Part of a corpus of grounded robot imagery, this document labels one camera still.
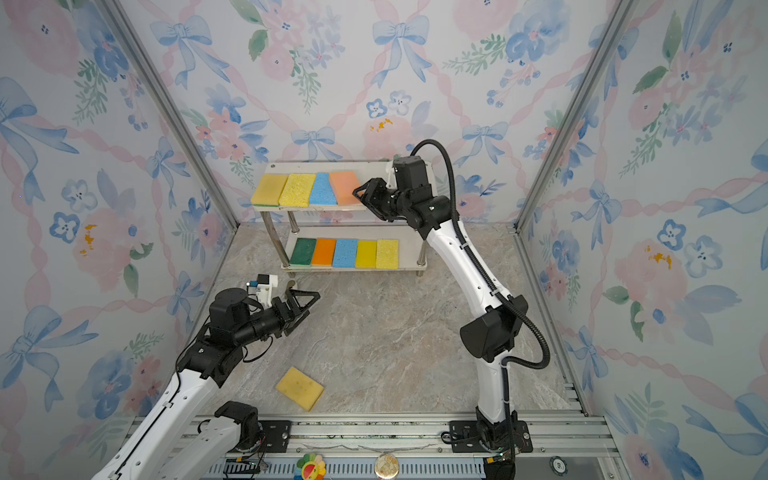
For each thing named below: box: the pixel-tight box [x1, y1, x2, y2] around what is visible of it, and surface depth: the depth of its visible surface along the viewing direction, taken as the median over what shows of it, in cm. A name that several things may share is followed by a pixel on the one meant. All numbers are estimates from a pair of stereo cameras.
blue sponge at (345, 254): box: [333, 239, 358, 268], surface depth 103 cm
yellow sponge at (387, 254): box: [376, 239, 399, 269], surface depth 103 cm
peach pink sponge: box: [330, 171, 361, 205], surface depth 79 cm
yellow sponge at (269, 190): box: [251, 174, 288, 207], surface depth 80 cm
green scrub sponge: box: [289, 238, 317, 267], surface depth 103 cm
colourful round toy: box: [294, 453, 327, 480], surface depth 70 cm
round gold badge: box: [374, 453, 400, 479], surface depth 72 cm
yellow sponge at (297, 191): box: [278, 173, 316, 207], surface depth 81 cm
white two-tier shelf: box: [250, 161, 429, 277], surface depth 100 cm
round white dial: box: [549, 456, 568, 476], surface depth 72 cm
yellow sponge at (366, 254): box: [356, 240, 377, 269], surface depth 103 cm
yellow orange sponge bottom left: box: [275, 366, 324, 412], surface depth 82 cm
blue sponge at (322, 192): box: [310, 172, 337, 205], surface depth 80 cm
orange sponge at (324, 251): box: [312, 238, 336, 265], surface depth 102 cm
